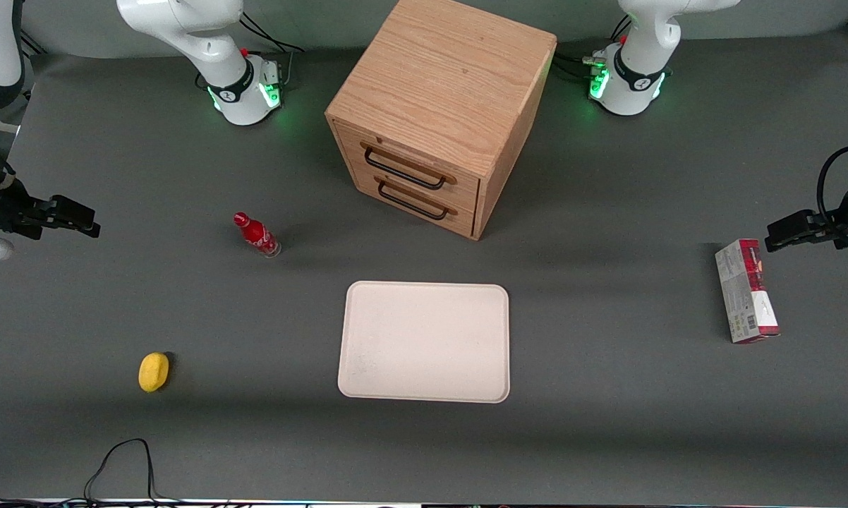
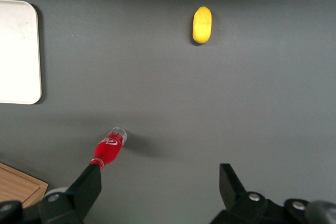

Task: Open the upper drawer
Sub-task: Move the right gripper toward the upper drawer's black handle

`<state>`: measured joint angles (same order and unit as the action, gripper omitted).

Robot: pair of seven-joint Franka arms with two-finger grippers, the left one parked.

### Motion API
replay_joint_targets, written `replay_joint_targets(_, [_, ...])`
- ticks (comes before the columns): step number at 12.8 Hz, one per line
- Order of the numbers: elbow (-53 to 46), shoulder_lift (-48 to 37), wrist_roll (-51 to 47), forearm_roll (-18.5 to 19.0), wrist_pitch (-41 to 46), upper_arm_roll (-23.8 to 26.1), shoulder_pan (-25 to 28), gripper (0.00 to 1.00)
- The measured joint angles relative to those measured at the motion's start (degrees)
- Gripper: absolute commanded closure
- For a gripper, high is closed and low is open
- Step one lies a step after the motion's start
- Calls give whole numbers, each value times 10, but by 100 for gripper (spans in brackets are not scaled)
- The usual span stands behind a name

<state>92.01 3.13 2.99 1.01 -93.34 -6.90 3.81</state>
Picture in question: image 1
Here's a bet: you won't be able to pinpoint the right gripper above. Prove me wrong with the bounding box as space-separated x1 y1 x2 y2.
0 141 102 238

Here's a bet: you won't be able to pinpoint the wooden drawer with handle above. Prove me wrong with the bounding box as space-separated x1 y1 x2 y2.
351 158 479 238
333 120 482 213

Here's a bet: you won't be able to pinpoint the black metal drawer handle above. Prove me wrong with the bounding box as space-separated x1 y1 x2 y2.
362 143 459 192
374 176 459 222

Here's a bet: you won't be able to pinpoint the wooden drawer cabinet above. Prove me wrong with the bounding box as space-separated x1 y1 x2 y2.
325 0 558 242

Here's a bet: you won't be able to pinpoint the red and grey carton box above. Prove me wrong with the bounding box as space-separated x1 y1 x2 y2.
714 238 781 345

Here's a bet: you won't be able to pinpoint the yellow lemon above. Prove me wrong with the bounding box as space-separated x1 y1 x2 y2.
138 352 171 393

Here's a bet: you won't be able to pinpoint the red soda bottle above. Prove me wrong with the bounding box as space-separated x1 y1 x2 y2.
233 211 282 259

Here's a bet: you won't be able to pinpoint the beige rectangular tray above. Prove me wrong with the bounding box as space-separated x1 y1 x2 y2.
337 281 511 404

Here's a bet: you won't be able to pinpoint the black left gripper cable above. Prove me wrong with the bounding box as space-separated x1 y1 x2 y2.
816 145 848 226

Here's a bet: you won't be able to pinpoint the black cable loop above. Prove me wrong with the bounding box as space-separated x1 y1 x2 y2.
84 438 162 506

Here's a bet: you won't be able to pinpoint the black right arm base cables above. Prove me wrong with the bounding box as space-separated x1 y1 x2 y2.
239 11 305 80

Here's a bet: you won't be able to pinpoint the black arm base cables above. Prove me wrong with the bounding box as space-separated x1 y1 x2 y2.
239 11 305 80
554 14 631 83

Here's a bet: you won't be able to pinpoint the black left arm base cables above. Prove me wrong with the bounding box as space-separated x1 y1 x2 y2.
554 14 631 83

